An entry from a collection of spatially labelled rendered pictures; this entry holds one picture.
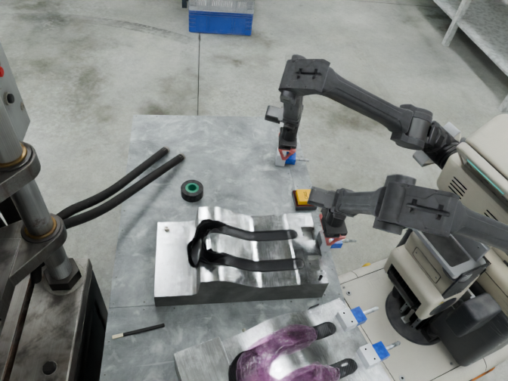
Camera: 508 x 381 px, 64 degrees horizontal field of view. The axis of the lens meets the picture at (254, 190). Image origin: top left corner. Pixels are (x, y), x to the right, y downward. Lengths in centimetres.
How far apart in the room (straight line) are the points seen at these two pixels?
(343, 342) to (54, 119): 256
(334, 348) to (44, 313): 81
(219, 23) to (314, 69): 318
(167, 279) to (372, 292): 109
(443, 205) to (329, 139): 238
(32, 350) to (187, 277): 44
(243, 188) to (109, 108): 188
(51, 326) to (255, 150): 95
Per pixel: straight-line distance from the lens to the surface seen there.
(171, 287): 120
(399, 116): 115
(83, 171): 276
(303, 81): 100
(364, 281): 202
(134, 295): 127
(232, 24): 415
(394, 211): 78
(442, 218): 76
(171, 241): 129
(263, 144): 170
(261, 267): 123
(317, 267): 128
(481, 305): 159
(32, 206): 106
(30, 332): 131
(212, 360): 107
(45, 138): 305
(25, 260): 112
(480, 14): 523
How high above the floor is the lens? 192
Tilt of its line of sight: 48 degrees down
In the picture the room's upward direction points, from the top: 9 degrees clockwise
